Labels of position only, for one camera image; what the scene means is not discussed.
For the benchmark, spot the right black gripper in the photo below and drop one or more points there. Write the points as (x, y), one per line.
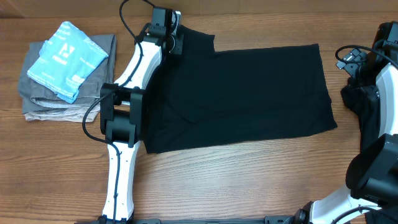
(360, 82)

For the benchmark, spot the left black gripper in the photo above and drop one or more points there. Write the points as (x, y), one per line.
(179, 46)

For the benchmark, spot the black t-shirt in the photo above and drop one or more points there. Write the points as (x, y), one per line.
(206, 98)

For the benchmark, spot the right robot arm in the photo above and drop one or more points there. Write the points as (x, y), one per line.
(370, 187)

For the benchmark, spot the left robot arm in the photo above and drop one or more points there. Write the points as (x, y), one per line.
(122, 109)

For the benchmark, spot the black clothes pile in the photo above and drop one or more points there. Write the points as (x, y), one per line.
(363, 100)

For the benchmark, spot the light blue folded garment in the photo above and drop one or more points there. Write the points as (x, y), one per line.
(65, 61)

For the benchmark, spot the beige folded garment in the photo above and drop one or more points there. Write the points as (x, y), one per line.
(32, 111)

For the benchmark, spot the grey folded garment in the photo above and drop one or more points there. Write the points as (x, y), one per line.
(89, 91)

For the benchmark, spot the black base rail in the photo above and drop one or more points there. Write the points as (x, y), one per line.
(280, 219)

